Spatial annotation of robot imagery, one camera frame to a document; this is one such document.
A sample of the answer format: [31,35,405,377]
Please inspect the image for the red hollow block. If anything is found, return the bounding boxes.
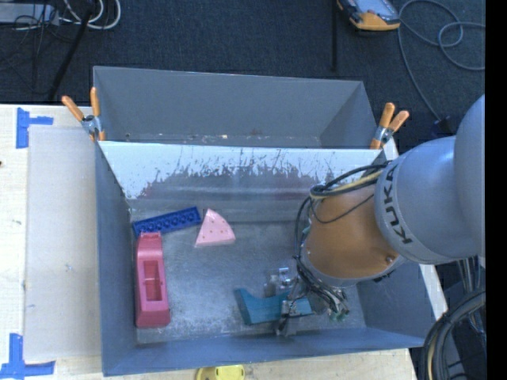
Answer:
[134,230,172,329]

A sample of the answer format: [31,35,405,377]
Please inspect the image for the grey metal bin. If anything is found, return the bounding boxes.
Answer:
[91,65,437,378]

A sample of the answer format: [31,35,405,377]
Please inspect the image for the pale wood flat board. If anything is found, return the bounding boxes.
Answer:
[22,124,105,366]

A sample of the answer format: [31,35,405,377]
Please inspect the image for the blue studded flat block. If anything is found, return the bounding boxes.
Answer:
[132,206,202,239]

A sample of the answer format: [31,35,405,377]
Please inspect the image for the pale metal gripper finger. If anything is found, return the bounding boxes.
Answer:
[264,266,298,297]
[275,300,298,336]

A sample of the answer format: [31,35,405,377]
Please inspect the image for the pink wedge with dots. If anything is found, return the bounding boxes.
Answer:
[193,207,237,249]

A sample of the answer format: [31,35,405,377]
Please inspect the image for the teal angled block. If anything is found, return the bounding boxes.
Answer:
[233,287,314,326]

